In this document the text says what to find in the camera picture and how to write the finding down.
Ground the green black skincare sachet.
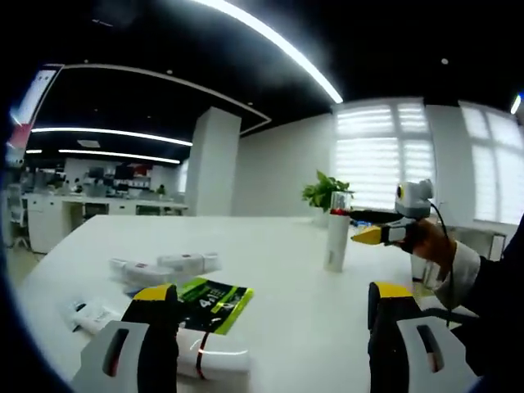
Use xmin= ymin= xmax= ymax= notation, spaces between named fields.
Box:
xmin=175 ymin=276 xmax=255 ymax=337

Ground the potted green plant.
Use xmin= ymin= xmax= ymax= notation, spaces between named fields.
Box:
xmin=300 ymin=169 xmax=356 ymax=229

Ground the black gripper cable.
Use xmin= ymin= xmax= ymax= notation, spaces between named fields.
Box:
xmin=427 ymin=198 xmax=459 ymax=329

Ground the thin ceiling light strip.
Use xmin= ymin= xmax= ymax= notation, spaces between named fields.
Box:
xmin=58 ymin=148 xmax=182 ymax=165
xmin=30 ymin=126 xmax=194 ymax=147

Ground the silver skincare sachet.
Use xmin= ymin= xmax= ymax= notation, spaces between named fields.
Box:
xmin=60 ymin=297 xmax=124 ymax=336

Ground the row of white office desks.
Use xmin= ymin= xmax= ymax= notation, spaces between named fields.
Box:
xmin=18 ymin=191 xmax=190 ymax=255

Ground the open laptop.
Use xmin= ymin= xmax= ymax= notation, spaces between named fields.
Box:
xmin=8 ymin=62 xmax=66 ymax=145

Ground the long ceiling light strip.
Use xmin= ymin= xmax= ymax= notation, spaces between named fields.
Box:
xmin=196 ymin=0 xmax=345 ymax=105

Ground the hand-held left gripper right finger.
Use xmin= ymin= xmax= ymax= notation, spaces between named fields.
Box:
xmin=367 ymin=280 xmax=480 ymax=393

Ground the narrow window with white blinds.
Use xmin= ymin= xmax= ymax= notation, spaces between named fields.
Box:
xmin=461 ymin=101 xmax=524 ymax=225

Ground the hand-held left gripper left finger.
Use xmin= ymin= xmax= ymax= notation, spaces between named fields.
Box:
xmin=69 ymin=282 xmax=181 ymax=393

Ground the wide window with white blinds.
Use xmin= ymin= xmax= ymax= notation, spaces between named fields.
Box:
xmin=332 ymin=99 xmax=436 ymax=215

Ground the red collar skincare pump bottle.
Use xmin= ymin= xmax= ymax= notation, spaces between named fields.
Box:
xmin=322 ymin=190 xmax=354 ymax=274

